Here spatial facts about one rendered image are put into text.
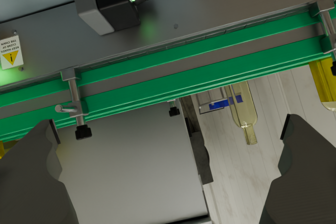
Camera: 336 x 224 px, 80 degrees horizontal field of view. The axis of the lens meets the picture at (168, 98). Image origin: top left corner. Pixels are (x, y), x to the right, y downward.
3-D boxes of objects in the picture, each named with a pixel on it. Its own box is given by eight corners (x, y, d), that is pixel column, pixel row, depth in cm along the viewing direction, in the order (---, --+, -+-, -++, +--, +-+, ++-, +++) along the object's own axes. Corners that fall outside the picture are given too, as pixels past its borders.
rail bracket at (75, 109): (64, 72, 39) (78, 140, 38) (36, 63, 32) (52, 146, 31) (83, 67, 39) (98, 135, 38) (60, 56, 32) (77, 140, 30)
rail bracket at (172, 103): (159, 75, 63) (169, 117, 62) (156, 70, 56) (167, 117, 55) (171, 71, 63) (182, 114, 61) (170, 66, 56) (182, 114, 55)
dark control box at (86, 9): (90, -6, 38) (99, 36, 37) (65, -37, 30) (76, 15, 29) (132, -18, 37) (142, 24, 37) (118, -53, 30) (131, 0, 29)
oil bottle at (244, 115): (216, 62, 64) (239, 144, 61) (221, 57, 58) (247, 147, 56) (233, 58, 64) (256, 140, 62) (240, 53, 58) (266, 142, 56)
